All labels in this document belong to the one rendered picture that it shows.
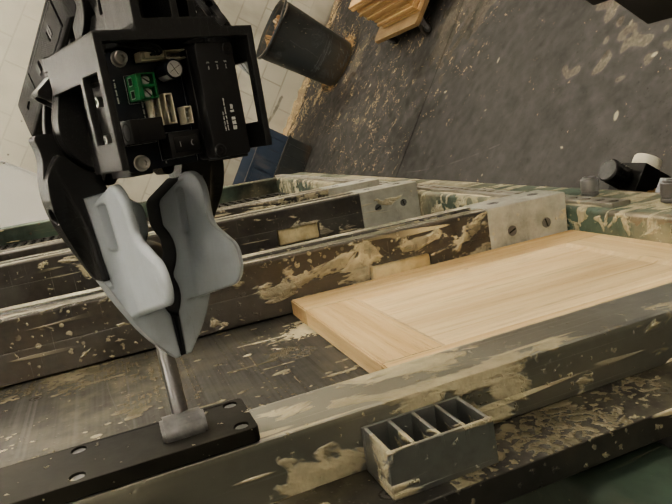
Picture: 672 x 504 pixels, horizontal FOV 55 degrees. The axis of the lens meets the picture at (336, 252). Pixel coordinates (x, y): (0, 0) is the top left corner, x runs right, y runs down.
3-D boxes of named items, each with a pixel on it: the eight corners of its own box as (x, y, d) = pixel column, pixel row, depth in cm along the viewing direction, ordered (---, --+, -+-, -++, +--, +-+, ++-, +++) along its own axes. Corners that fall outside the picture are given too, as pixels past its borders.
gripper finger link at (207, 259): (227, 371, 30) (187, 174, 28) (170, 350, 34) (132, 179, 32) (281, 348, 32) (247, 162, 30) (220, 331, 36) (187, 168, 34)
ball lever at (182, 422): (222, 435, 37) (167, 225, 40) (155, 456, 35) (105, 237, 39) (218, 441, 40) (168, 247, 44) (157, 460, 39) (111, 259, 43)
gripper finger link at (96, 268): (74, 290, 29) (25, 95, 28) (63, 287, 31) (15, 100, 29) (167, 263, 32) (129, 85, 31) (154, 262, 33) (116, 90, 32)
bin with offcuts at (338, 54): (364, 29, 506) (290, -11, 482) (340, 90, 505) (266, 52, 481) (340, 41, 554) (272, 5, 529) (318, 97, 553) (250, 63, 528)
